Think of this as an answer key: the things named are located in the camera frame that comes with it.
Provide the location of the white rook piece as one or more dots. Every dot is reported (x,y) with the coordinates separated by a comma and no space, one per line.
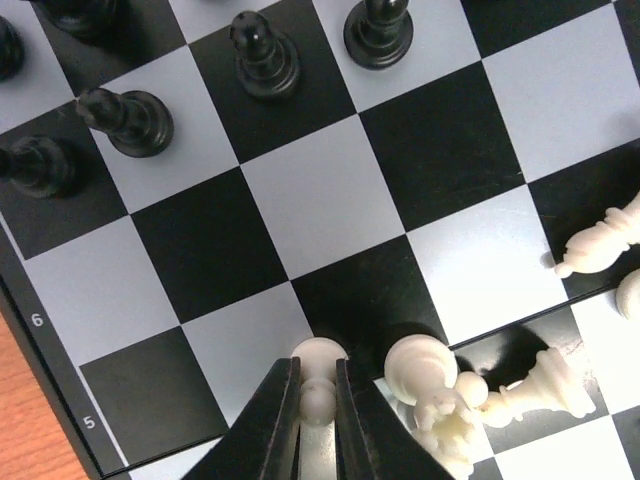
(421,371)

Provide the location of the black pawn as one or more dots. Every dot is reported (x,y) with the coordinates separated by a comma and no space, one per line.
(267,62)
(137,123)
(378,33)
(39,167)

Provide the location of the lying white bishop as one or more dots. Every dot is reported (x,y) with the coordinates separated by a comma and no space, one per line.
(596,248)

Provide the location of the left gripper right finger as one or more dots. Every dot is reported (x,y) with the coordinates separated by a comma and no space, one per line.
(371,441)

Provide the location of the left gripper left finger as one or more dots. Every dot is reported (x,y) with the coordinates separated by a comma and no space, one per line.
(261,444)

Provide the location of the white pawn piece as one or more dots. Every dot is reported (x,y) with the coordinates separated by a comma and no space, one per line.
(318,357)

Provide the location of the lying white pawn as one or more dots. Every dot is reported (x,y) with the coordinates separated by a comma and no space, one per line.
(549,385)

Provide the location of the black magnetic chess board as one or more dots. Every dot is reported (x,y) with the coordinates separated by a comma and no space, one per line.
(431,197)

